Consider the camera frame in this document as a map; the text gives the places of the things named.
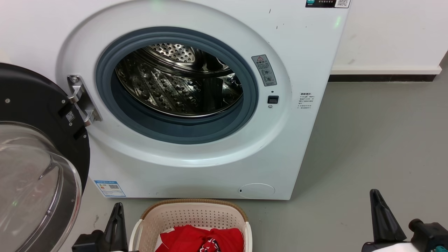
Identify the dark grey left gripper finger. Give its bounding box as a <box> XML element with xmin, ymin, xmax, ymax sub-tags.
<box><xmin>103</xmin><ymin>202</ymin><xmax>128</xmax><ymax>252</ymax></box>

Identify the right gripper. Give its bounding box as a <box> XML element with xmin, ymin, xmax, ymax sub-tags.
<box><xmin>362</xmin><ymin>189</ymin><xmax>413</xmax><ymax>252</ymax></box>

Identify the red garment with print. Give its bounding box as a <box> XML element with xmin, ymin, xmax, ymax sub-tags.
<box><xmin>155</xmin><ymin>225</ymin><xmax>244</xmax><ymax>252</ymax></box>

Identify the cream perforated laundry basket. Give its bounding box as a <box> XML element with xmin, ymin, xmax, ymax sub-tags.
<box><xmin>129</xmin><ymin>199</ymin><xmax>253</xmax><ymax>252</ymax></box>

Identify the stainless steel washing machine drum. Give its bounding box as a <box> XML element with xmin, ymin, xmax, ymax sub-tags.
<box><xmin>115</xmin><ymin>43</ymin><xmax>244</xmax><ymax>118</ymax></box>

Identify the black glass washer door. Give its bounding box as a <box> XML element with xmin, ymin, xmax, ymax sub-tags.
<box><xmin>0</xmin><ymin>63</ymin><xmax>91</xmax><ymax>252</ymax></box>

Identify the blue energy label sticker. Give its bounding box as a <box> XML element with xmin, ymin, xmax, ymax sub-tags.
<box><xmin>94</xmin><ymin>180</ymin><xmax>126</xmax><ymax>197</ymax></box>

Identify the white front-load washing machine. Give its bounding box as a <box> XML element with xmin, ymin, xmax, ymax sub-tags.
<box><xmin>0</xmin><ymin>0</ymin><xmax>351</xmax><ymax>201</ymax></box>

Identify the grey rubber door gasket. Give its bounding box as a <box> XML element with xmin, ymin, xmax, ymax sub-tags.
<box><xmin>95</xmin><ymin>27</ymin><xmax>259</xmax><ymax>145</ymax></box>

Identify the round filter access cover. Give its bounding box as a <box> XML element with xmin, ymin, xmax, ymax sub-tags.
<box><xmin>238</xmin><ymin>183</ymin><xmax>276</xmax><ymax>199</ymax></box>

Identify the silver door hinge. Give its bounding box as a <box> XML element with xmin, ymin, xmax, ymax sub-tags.
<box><xmin>67</xmin><ymin>75</ymin><xmax>103</xmax><ymax>127</ymax></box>

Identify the small printed text label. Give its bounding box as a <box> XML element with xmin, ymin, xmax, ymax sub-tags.
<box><xmin>298</xmin><ymin>92</ymin><xmax>314</xmax><ymax>110</ymax></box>

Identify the white and black baseboard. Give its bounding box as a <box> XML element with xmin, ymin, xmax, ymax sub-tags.
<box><xmin>328</xmin><ymin>65</ymin><xmax>442</xmax><ymax>83</ymax></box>

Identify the grey warning sticker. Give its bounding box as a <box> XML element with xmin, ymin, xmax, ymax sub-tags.
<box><xmin>251</xmin><ymin>54</ymin><xmax>277</xmax><ymax>87</ymax></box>

